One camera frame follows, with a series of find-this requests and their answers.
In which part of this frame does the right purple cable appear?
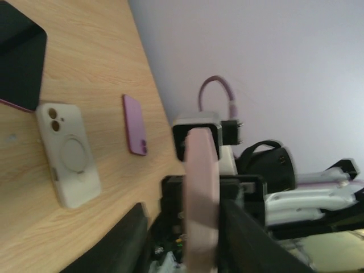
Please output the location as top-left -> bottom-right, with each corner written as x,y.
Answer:
198,75 -> 238,120

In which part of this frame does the pink phone case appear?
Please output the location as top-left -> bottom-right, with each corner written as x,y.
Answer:
181,127 -> 220,273

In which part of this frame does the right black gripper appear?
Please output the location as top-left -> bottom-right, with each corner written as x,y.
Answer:
160,139 -> 298,273

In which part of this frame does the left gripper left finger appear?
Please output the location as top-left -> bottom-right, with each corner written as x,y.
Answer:
62,203 -> 148,273

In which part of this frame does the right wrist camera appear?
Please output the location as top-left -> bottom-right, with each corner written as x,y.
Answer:
172,111 -> 243,162

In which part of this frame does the dark red phone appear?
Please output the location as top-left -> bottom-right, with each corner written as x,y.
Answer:
1,1 -> 47,112

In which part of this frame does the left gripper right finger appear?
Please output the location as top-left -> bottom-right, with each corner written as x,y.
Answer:
218,200 -> 314,273

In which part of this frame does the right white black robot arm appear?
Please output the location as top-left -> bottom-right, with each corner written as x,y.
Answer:
152,131 -> 363,272

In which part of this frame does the cream white phone case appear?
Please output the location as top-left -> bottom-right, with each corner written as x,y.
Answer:
35,103 -> 102,209

